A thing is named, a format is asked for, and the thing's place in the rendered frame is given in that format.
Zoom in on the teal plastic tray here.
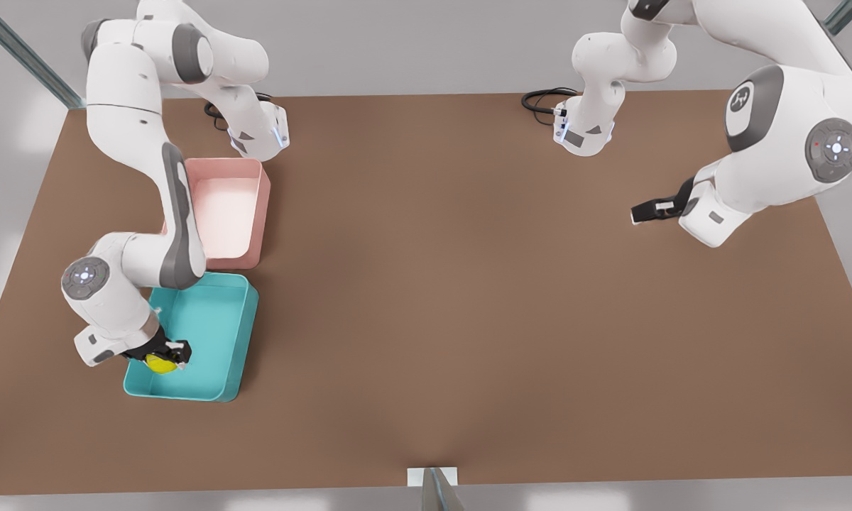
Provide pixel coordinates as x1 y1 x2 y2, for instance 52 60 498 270
123 272 259 403

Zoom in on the pink plastic tray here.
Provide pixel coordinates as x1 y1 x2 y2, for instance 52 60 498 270
160 158 271 271

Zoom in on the black cable loop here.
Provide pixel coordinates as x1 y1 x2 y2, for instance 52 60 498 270
521 87 579 126
204 92 273 131

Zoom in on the silver frame post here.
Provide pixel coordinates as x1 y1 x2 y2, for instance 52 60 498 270
0 0 86 110
407 466 466 511
823 0 852 35

